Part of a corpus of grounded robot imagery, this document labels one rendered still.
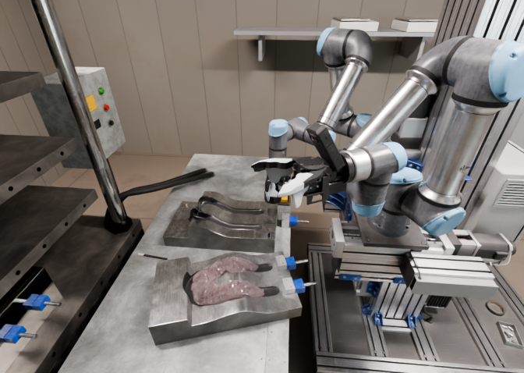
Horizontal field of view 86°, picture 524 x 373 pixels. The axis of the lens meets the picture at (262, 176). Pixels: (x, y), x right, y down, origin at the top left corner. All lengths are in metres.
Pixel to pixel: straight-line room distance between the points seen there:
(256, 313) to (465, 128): 0.81
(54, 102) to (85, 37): 2.43
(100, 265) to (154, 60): 2.55
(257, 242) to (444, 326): 1.23
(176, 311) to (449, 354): 1.44
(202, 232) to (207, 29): 2.43
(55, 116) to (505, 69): 1.52
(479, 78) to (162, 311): 1.07
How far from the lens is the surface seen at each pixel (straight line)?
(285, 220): 1.39
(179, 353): 1.10
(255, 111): 3.41
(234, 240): 1.27
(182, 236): 1.34
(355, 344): 1.81
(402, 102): 0.86
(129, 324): 1.21
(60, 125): 1.53
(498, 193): 1.38
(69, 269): 1.51
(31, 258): 1.27
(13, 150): 1.38
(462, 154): 0.89
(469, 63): 0.83
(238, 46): 3.26
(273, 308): 1.08
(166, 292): 1.10
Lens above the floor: 1.77
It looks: 33 degrees down
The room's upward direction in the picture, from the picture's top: straight up
